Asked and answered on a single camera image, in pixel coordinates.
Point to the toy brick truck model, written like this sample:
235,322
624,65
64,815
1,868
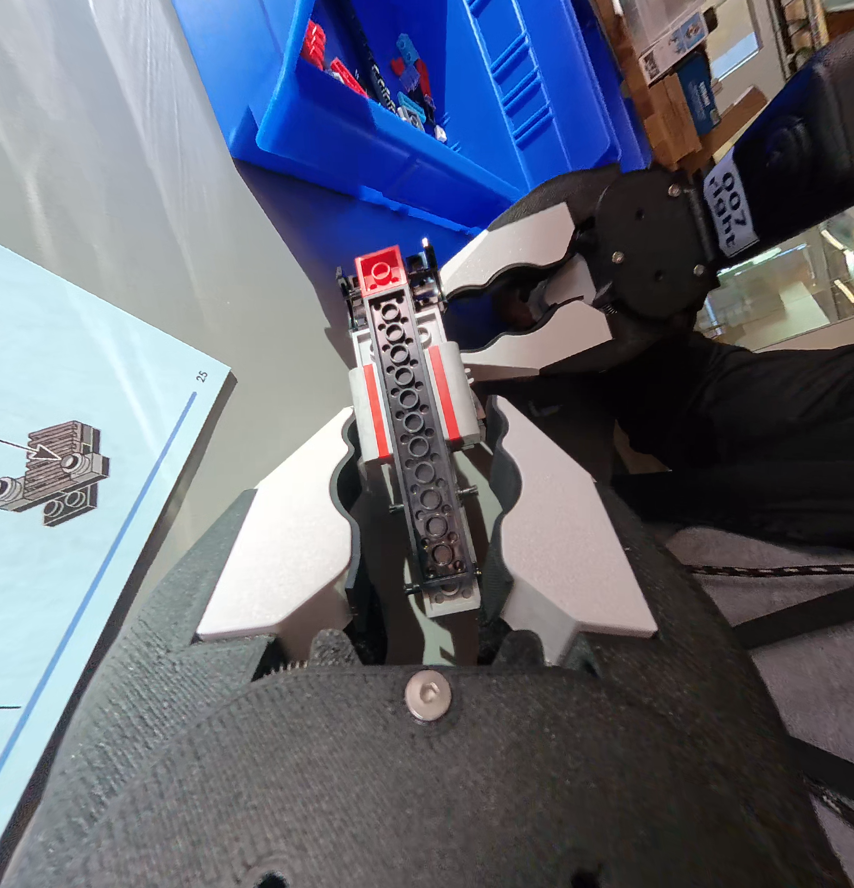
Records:
413,430

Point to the light blue instruction booklet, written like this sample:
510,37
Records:
52,590

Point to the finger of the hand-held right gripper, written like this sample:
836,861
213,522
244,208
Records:
559,340
517,243

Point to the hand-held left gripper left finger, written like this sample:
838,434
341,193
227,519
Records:
281,555

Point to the blue product box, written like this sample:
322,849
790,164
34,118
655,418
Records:
697,94

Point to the blue plastic bin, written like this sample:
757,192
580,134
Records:
260,69

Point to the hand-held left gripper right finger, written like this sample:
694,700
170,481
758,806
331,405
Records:
579,555

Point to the pile of toy bricks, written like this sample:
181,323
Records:
399,76

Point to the white product box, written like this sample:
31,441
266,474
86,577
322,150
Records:
673,45

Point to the person's right forearm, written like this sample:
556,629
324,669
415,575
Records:
746,430

